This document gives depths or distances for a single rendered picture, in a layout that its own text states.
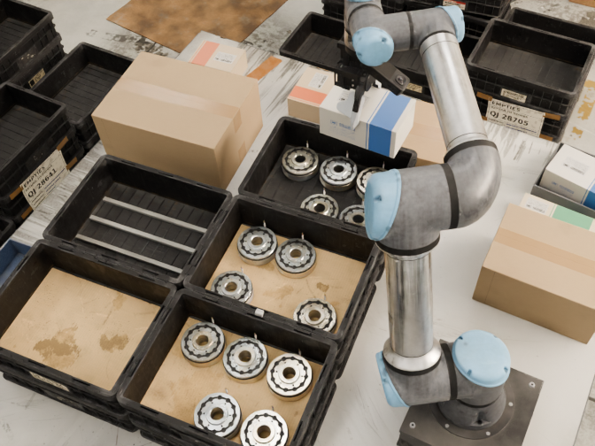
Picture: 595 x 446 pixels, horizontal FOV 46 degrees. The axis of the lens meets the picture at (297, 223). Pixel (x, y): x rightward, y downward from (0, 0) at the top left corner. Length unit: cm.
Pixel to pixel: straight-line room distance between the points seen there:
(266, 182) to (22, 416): 86
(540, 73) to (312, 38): 104
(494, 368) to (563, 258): 48
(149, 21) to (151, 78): 176
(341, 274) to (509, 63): 139
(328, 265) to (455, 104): 64
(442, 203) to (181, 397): 78
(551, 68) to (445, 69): 155
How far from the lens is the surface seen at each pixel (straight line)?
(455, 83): 134
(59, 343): 179
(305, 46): 323
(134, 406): 155
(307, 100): 224
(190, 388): 165
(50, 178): 273
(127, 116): 210
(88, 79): 309
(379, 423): 173
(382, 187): 117
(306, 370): 160
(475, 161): 122
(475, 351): 146
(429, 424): 163
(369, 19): 144
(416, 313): 132
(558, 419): 181
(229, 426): 157
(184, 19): 391
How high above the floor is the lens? 232
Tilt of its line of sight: 53 degrees down
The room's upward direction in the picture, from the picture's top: 4 degrees counter-clockwise
